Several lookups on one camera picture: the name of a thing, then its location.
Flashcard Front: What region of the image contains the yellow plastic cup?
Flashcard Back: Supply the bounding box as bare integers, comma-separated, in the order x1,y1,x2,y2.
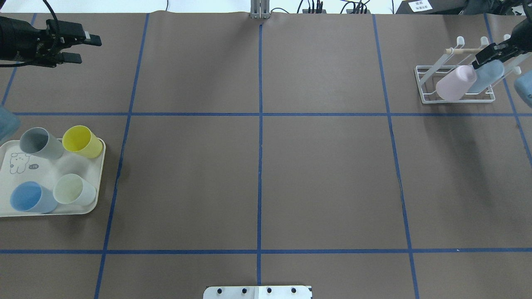
62,125,104,159

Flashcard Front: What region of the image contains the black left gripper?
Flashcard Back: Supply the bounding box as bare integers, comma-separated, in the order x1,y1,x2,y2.
0,17,101,68

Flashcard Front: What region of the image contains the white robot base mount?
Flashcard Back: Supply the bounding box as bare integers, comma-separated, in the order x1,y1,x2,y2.
203,284,313,299

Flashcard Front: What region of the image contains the pink plastic cup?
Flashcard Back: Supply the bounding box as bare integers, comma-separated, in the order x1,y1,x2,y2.
436,66,477,101

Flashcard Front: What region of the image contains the cream plastic cup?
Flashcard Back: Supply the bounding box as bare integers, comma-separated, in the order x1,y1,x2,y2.
52,174,96,206

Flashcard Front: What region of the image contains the white wire cup rack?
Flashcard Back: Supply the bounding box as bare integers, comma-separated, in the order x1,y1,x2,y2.
414,36,531,104

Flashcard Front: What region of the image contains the grey plastic cup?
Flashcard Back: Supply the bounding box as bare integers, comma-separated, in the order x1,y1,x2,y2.
20,127,65,160

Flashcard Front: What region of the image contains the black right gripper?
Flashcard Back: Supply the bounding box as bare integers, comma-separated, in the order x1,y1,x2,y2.
472,20,532,70

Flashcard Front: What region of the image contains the cream plastic tray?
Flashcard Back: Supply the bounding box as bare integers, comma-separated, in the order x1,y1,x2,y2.
0,140,106,218

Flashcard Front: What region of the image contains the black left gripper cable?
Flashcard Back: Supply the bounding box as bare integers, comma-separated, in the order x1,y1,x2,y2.
42,0,61,32

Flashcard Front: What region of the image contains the light blue plastic cup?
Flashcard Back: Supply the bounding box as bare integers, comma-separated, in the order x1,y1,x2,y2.
10,181,59,213

